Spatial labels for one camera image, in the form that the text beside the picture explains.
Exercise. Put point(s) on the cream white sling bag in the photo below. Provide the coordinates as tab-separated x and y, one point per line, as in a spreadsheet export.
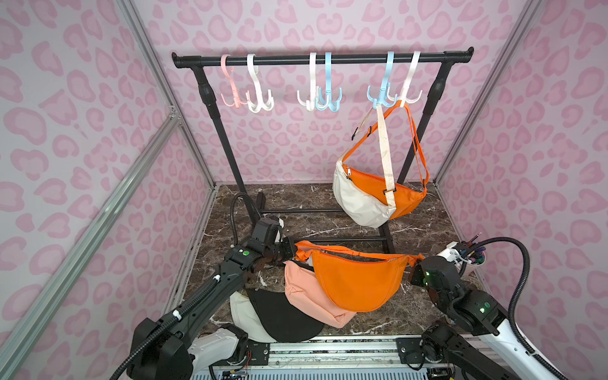
245	317

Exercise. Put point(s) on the black clothes rack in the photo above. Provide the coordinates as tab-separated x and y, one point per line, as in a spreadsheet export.
197	64

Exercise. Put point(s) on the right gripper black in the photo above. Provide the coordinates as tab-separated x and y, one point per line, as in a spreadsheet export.
417	268

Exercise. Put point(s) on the pink pen cup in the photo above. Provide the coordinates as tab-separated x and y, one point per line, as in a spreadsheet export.
475	258

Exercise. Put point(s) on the light blue hook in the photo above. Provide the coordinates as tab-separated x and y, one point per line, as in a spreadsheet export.
384	98
324	99

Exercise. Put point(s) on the white orange sling bag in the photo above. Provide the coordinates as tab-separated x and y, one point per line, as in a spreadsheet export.
364	208

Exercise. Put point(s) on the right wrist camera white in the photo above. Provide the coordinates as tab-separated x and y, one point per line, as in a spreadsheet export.
454	252

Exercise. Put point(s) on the white hook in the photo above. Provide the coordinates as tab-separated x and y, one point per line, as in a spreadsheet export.
403	97
260	104
310	102

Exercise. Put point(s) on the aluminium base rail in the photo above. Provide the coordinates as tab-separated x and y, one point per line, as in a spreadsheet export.
384	357

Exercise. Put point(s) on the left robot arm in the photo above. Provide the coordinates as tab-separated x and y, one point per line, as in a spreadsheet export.
159	349

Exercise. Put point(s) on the light blue hook right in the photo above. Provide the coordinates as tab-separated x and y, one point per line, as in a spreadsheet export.
384	98

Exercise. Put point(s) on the pink multi-prong hook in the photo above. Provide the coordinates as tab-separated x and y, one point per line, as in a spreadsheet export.
236	99

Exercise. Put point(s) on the pink sling bag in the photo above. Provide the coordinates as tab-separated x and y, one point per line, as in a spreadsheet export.
305	293

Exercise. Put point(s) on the light blue hook left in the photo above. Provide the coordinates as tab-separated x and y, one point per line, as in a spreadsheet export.
324	99

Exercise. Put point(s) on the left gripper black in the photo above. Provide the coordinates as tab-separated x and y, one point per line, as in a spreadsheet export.
285	247

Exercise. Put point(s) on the black sling bag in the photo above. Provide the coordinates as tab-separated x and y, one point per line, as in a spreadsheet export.
281	320

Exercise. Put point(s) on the white hook rightmost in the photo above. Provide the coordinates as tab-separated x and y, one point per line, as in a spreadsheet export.
403	97

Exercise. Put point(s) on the orange sling bag front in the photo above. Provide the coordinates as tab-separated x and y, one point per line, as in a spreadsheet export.
356	281

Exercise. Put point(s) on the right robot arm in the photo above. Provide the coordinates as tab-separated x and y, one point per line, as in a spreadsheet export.
479	314

